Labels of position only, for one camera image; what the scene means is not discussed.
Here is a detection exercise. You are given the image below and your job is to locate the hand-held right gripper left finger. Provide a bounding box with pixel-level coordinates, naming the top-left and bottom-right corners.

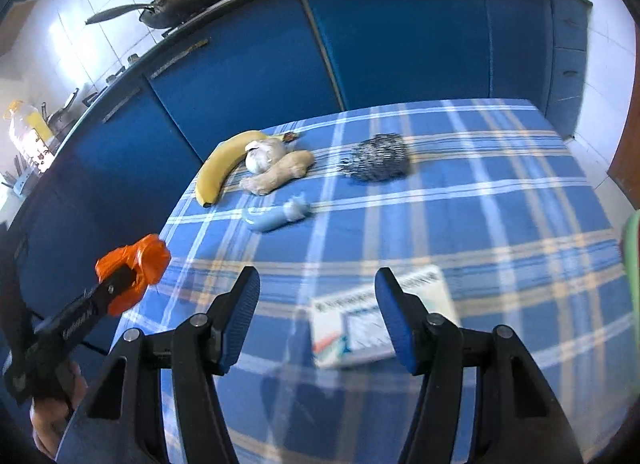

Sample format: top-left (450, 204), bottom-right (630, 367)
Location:
top-left (57, 266), bottom-right (261, 464)

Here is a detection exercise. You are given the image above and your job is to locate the white garlic bulb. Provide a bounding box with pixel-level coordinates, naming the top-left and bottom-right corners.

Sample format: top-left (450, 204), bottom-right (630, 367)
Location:
top-left (244, 139), bottom-right (291, 173)

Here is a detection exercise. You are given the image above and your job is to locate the person's left hand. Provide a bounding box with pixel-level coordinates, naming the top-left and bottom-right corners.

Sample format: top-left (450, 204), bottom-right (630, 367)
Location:
top-left (29, 364), bottom-right (90, 460)

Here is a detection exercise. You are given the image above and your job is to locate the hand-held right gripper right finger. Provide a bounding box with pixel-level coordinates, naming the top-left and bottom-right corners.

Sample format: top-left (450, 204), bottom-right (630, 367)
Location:
top-left (374, 267), bottom-right (583, 464)

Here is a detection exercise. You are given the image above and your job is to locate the yellow banana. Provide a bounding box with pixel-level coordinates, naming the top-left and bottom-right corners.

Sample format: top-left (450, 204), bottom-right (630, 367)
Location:
top-left (195, 130), bottom-right (271, 207)

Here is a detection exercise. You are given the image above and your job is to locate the light blue utensil rack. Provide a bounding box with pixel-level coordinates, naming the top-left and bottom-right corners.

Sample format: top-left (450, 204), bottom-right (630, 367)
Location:
top-left (0, 154), bottom-right (41, 195)

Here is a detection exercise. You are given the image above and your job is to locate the yellow oil bottle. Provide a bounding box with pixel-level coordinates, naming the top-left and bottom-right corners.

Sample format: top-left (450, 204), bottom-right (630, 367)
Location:
top-left (4, 100), bottom-right (53, 165)

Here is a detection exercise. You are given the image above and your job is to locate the beige ginger root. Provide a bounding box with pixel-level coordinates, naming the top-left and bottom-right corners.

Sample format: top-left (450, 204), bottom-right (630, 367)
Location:
top-left (239, 150), bottom-right (316, 196)

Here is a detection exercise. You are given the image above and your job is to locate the brown wooden door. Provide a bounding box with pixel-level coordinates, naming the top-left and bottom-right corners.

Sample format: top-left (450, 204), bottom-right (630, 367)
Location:
top-left (607, 78), bottom-right (640, 199)

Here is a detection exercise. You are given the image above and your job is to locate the green rimmed red bin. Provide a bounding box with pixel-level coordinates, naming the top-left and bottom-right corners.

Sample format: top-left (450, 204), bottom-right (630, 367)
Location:
top-left (620, 211), bottom-right (640, 295)

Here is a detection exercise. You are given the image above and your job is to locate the blue kitchen cabinet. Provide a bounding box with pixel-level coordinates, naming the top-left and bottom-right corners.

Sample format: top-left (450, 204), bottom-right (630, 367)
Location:
top-left (0, 0), bottom-right (593, 395)

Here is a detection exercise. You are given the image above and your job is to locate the orange plastic bag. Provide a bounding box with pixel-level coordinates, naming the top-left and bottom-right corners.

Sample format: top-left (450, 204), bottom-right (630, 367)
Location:
top-left (95, 235), bottom-right (172, 317)

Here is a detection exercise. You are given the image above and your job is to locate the blue plaid tablecloth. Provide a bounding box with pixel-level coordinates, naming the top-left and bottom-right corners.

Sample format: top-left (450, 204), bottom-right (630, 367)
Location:
top-left (107, 98), bottom-right (631, 464)

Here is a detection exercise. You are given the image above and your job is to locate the steel wool scrubber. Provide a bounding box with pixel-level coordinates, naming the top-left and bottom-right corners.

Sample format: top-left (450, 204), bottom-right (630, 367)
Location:
top-left (337, 133), bottom-right (412, 182)

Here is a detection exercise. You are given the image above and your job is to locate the small metal pan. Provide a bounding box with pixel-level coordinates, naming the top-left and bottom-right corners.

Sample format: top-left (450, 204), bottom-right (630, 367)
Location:
top-left (42, 88), bottom-right (81, 132)

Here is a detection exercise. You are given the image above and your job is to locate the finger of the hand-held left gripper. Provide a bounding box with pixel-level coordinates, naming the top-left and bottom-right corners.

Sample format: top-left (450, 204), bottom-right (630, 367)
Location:
top-left (92, 268), bottom-right (139, 317)

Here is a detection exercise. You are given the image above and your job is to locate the white green cardboard box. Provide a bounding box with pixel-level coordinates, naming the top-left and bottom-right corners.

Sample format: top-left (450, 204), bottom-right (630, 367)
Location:
top-left (307, 264), bottom-right (461, 370)

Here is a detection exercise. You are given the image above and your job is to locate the light blue plastic tube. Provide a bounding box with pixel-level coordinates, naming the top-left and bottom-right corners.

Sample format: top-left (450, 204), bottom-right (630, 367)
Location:
top-left (243, 196), bottom-right (312, 233)

